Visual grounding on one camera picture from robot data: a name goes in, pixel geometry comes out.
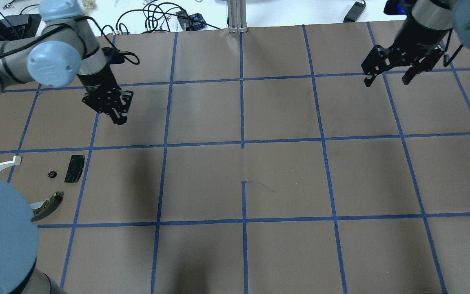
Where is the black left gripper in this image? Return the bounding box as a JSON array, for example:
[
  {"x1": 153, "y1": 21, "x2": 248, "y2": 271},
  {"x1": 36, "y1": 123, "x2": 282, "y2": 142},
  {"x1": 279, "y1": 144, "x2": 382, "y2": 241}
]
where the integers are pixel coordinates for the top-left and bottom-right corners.
[{"x1": 82, "y1": 75, "x2": 134, "y2": 125}]

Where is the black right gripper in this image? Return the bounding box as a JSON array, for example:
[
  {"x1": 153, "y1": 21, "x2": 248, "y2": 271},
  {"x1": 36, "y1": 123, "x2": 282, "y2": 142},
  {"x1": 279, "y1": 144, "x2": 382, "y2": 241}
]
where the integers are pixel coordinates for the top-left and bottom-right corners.
[{"x1": 361, "y1": 31, "x2": 446, "y2": 88}]

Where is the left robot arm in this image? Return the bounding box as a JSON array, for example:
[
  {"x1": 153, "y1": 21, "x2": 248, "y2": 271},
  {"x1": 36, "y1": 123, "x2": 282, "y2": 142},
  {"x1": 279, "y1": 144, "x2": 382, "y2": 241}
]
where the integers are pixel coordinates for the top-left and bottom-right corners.
[{"x1": 0, "y1": 0, "x2": 133, "y2": 294}]

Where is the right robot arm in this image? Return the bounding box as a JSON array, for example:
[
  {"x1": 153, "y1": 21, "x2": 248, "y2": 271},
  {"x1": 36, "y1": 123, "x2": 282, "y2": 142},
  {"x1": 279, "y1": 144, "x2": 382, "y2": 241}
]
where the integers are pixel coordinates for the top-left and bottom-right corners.
[{"x1": 361, "y1": 0, "x2": 470, "y2": 87}]

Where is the dark grey brake pad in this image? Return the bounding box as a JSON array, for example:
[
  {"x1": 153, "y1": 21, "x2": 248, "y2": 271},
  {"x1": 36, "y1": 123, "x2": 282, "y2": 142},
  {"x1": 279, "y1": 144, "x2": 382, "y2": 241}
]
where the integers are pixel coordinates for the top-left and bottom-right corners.
[{"x1": 64, "y1": 154, "x2": 85, "y2": 183}]

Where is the black power adapter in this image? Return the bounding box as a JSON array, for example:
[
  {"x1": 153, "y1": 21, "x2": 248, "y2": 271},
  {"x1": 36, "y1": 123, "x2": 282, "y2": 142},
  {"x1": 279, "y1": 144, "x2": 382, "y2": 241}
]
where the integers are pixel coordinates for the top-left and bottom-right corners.
[{"x1": 343, "y1": 0, "x2": 367, "y2": 23}]

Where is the white curved plastic part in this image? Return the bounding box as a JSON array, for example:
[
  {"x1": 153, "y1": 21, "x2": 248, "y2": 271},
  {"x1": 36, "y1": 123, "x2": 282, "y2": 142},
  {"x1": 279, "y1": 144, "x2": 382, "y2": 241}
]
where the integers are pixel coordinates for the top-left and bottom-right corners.
[{"x1": 0, "y1": 156, "x2": 22, "y2": 172}]

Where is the olive green brake shoe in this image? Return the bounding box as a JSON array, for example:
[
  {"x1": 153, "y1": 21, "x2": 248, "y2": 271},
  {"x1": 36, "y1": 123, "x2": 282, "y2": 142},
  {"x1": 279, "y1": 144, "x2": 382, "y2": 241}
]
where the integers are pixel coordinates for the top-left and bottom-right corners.
[{"x1": 29, "y1": 191, "x2": 64, "y2": 222}]

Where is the black wrist camera, left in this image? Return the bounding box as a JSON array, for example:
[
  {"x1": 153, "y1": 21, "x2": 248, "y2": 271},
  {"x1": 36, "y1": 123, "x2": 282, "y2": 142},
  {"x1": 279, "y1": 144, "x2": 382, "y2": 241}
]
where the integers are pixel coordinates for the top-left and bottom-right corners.
[{"x1": 101, "y1": 47, "x2": 125, "y2": 65}]

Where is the black wrist camera, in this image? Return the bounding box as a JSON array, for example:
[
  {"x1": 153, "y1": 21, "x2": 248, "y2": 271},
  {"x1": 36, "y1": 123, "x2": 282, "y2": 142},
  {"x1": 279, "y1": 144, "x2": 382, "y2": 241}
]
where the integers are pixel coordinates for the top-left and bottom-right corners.
[
  {"x1": 101, "y1": 47, "x2": 125, "y2": 65},
  {"x1": 384, "y1": 0, "x2": 416, "y2": 16}
]

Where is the black wrist camera, right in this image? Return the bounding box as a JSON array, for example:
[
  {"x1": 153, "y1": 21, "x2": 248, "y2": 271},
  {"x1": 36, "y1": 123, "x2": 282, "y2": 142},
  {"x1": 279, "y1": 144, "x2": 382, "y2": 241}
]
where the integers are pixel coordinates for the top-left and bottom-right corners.
[{"x1": 384, "y1": 0, "x2": 416, "y2": 16}]

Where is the aluminium frame post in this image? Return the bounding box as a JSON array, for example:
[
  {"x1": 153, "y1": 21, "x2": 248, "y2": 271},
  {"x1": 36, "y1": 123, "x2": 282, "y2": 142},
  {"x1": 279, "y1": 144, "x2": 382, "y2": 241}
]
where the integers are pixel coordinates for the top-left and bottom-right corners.
[{"x1": 226, "y1": 0, "x2": 248, "y2": 33}]

